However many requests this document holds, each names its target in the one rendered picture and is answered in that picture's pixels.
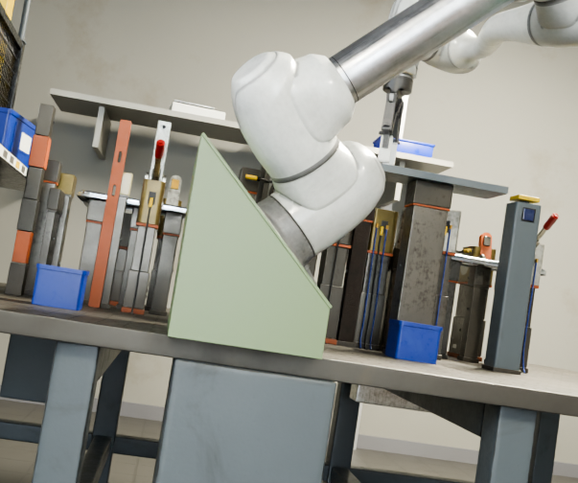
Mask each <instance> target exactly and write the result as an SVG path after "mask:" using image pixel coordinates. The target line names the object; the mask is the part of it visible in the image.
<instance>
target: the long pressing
mask: <svg viewBox="0 0 578 483"><path fill-rule="evenodd" d="M77 197H78V198H79V199H80V200H81V201H83V202H89V198H94V199H99V200H105V201H106V198H107V194H103V193H97V192H91V191H85V190H81V191H79V192H78V193H77ZM133 207H138V208H139V199H136V198H130V197H129V198H128V199H127V206H126V209H127V210H133ZM186 210H187V208H186V207H180V206H174V205H170V204H164V206H163V207H162V210H161V215H160V216H165V214H166V211H167V212H173V213H178V214H183V219H185V216H186ZM451 259H452V260H455V261H460V262H461V265H464V266H471V265H478V264H483V265H484V266H488V267H491V268H492V271H497V266H498V262H497V261H491V260H485V259H480V258H475V257H469V256H463V255H457V254H455V256H452V258H451Z"/></svg>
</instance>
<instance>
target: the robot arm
mask: <svg viewBox="0 0 578 483"><path fill-rule="evenodd" d="M525 1H528V0H396V1H395V2H394V4H393V6H392V9H391V11H390V14H389V17H388V20H387V21H385V22H384V23H382V24H381V25H380V26H379V27H377V28H376V29H374V30H372V31H371V32H369V33H368V34H366V35H364V36H363V37H361V38H359V39H358V40H356V41H355V42H353V43H352V44H350V45H349V46H347V47H345V48H344V49H342V50H341V51H339V52H338V53H336V54H335V55H333V56H331V57H329V58H326V57H325V56H321V55H314V54H308V55H306V56H304V57H299V58H296V59H293V58H292V56H291V55H290V54H287V53H283V52H277V51H275V52H266V53H262V54H259V55H257V56H256V57H253V58H252V59H250V60H249V61H248V62H246V63H245V64H244V65H243V66H242V67H241V68H240V69H239V70H238V71H237V72H236V73H235V75H234V76H233V78H232V82H231V98H232V104H233V108H234V112H235V116H236V119H237V122H238V125H239V128H240V130H241V132H242V134H243V137H244V139H245V141H246V142H247V144H248V145H249V147H250V148H251V150H252V152H253V153H254V155H255V156H256V158H257V159H258V161H259V162H260V164H261V165H262V166H263V167H264V169H265V170H266V171H267V173H268V174H269V176H270V177H271V179H272V183H273V187H274V189H275V192H274V193H273V194H271V195H270V196H268V197H267V198H265V199H263V200H262V201H260V202H258V203H257V205H258V206H259V207H260V209H261V210H262V211H263V213H264V214H265V216H266V217H267V219H268V220H269V221H270V223H271V224H272V225H273V227H274V228H275V230H276V231H277V232H278V234H279V235H280V236H281V238H282V239H283V240H284V242H285V243H286V244H287V246H288V247H289V249H290V250H291V252H292V253H293V254H294V256H295V257H296V258H297V260H298V261H299V263H300V264H301V265H302V266H303V267H304V268H305V270H306V271H307V272H308V274H309V275H310V276H311V278H312V280H313V281H314V282H315V279H314V278H313V276H312V273H311V271H310V269H309V267H310V265H309V264H308V262H309V261H310V260H311V259H312V258H313V257H315V256H316V255H317V254H319V253H320V252H322V251H323V250H325V249H327V248H328V247H330V246H332V245H333V244H334V243H336V242H338V241H339V240H340V239H342V238H343V237H344V236H346V235H347V234H348V233H349V232H351V231H352V230H353V229H354V228H356V227H357V226H358V225H359V224H360V223H361V222H362V221H363V220H364V219H365V218H366V217H367V216H368V215H369V214H370V213H371V212H372V210H373V209H374V208H375V206H376V205H377V203H378V202H379V200H380V199H381V196H382V194H383V192H384V187H385V180H386V178H385V173H384V170H383V168H382V165H381V163H383V164H387V165H392V166H394V165H395V158H396V152H397V146H398V145H400V144H401V142H399V138H400V130H401V122H402V115H403V110H404V102H403V96H408V95H410V94H411V92H412V85H413V80H415V79H416V78H417V77H416V76H417V72H418V65H419V62H420V61H423V62H424V63H426V64H427V65H430V66H432V67H434V68H436V69H439V70H442V71H445V72H448V73H452V74H467V73H470V72H472V71H473V70H474V69H475V68H476V67H477V65H478V64H479V62H480V60H481V59H482V58H486V57H488V56H489V55H491V54H492V53H493V52H494V51H495V50H496V49H497V48H498V46H499V45H500V44H501V43H502V42H503V41H516V42H521V43H527V44H531V45H535V46H540V47H551V48H558V49H563V48H576V47H578V0H533V1H534V2H532V3H529V4H526V5H523V6H520V7H517V8H514V9H512V10H508V11H503V12H500V13H498V14H496V15H494V16H492V17H491V18H489V19H488V20H487V21H486V22H485V23H484V25H483V27H482V29H481V31H480V33H479V35H478V36H476V35H475V34H474V33H473V32H472V31H470V29H471V28H473V27H474V26H476V25H477V24H479V23H481V22H482V21H484V20H485V19H487V18H488V17H490V16H491V15H493V14H495V13H496V12H498V11H500V10H501V9H503V8H504V7H506V6H508V5H509V4H511V3H512V2H525ZM381 86H382V90H383V91H384V92H385V93H387V94H386V103H385V109H384V114H383V119H382V125H381V130H382V131H379V134H380V135H381V143H380V149H379V156H378V158H377V157H376V155H375V154H374V153H373V152H372V151H371V150H370V149H368V148H367V147H365V146H363V145H362V144H360V143H357V142H353V141H343V142H340V141H339V140H338V139H337V137H336V136H337V135H338V133H339V132H340V131H341V130H342V129H343V128H344V127H345V126H346V124H348V123H349V122H350V121H351V119H352V116H353V114H354V110H355V107H356V105H355V103H356V102H358V101H359V100H361V99H362V98H364V97H366V96H367V95H369V94H370V93H372V92H373V91H375V90H376V89H378V88H380V87H381ZM394 138H395V139H394ZM315 284H316V283H315Z"/></svg>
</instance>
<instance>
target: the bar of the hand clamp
mask: <svg viewBox="0 0 578 483"><path fill-rule="evenodd" d="M171 127H172V123H170V122H165V121H158V124H157V130H156V135H155V141H154V147H153V153H152V159H151V164H150V175H149V179H151V178H152V173H153V169H154V162H155V156H154V155H155V148H156V141H157V140H160V139H161V140H164V141H165V148H164V154H163V157H162V160H161V166H160V171H161V172H160V177H159V181H162V178H163V173H164V168H165V162H166V156H167V150H168V144H169V139H170V133H171Z"/></svg>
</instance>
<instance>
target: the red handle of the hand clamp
mask: <svg viewBox="0 0 578 483"><path fill-rule="evenodd" d="M164 148H165V141H164V140H161V139H160V140H157V141H156V148H155V155H154V156H155V162H154V169H153V176H152V178H151V180H157V181H159V173H160V166H161V160H162V157H163V154H164Z"/></svg>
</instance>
